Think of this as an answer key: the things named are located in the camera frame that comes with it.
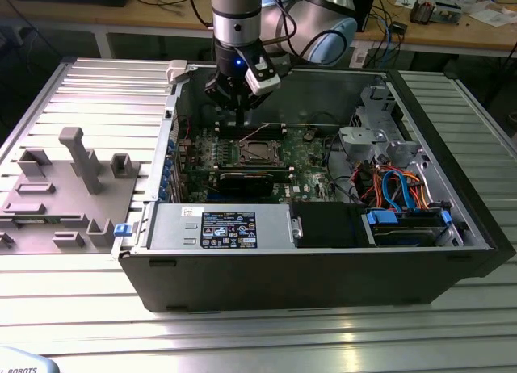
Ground green motherboard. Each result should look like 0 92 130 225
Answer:
177 124 355 207

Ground orange wire bundle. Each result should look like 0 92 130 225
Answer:
354 165 436 212

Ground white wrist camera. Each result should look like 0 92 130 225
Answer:
242 45 282 96

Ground black graphics card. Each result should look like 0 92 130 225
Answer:
217 171 275 199

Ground grey parts rack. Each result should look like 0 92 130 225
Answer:
0 126 141 256

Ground hard disk in blue carrier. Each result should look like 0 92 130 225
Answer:
364 210 453 249

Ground white paper sheets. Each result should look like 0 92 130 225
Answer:
468 7 517 27

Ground grey plastic corner clamp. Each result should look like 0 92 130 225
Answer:
166 60 190 86

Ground black PC case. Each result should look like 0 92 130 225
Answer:
111 59 517 316

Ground metal socket cover frame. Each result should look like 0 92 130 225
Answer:
237 138 284 165

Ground blue data wire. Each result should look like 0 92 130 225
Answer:
380 169 418 212

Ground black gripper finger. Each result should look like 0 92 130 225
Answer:
204 74 243 128
241 91 270 128

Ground grey metal drive cage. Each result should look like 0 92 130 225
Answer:
337 84 430 169

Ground grey power supply unit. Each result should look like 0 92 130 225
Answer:
145 204 296 254

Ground metal wire locking lever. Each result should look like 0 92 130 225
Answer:
239 123 271 144

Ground black finned cooler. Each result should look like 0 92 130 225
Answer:
410 0 436 26

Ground grey metal device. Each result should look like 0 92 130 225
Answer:
432 0 462 26

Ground green RAM stick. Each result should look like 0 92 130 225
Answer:
216 166 294 182

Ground CPU socket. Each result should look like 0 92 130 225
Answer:
236 137 286 166

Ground silver CPU chip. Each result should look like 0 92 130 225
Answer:
246 143 271 160

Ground pale blue teach pendant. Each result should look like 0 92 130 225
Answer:
0 346 61 373

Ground black upright box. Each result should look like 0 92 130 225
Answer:
357 0 377 34

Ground wooden desk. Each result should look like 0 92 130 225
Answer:
0 0 517 58

